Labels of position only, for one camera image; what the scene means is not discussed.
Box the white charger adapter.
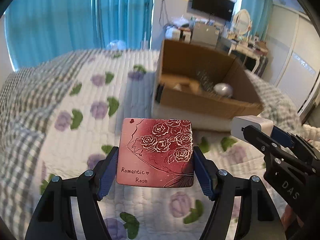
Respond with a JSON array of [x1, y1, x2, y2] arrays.
[[231, 115, 274, 142]]

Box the red rose tin box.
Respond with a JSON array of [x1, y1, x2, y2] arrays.
[[116, 118, 194, 188]]

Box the white lint shaver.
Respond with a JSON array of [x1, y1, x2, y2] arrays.
[[213, 83, 233, 98]]

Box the right human hand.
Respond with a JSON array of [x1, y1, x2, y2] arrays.
[[281, 205, 304, 231]]

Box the white padded jacket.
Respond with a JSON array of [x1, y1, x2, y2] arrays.
[[302, 124, 320, 151]]

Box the floral quilted bed cover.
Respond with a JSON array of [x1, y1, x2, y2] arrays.
[[39, 49, 288, 240]]

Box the white louvered wardrobe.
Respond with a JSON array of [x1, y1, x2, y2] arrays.
[[262, 4, 319, 113]]

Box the white dressing table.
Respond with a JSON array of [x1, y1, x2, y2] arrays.
[[217, 37, 268, 76]]

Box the open cardboard box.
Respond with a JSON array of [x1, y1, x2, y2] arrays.
[[151, 40, 264, 132]]

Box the oval vanity mirror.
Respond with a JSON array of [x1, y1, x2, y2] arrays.
[[232, 9, 252, 35]]

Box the silver mini fridge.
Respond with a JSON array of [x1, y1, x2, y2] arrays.
[[191, 22, 219, 46]]

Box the grey checked blanket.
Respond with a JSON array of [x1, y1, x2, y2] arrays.
[[0, 49, 301, 240]]

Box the teal curtain right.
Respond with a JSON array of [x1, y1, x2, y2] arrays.
[[241, 0, 273, 41]]

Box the white suitcase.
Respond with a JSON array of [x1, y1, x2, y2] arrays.
[[165, 27, 191, 43]]

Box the clear water jug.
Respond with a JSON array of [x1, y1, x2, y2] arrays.
[[106, 40, 126, 50]]

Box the blue curtain left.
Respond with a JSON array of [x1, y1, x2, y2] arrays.
[[4, 0, 98, 69]]

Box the blue curtain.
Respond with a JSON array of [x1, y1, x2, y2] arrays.
[[95, 0, 153, 49], [4, 0, 98, 69]]

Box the blue curtain middle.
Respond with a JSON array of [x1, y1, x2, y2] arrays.
[[95, 0, 153, 49]]

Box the black wall television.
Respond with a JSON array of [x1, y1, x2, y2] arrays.
[[191, 0, 235, 22]]

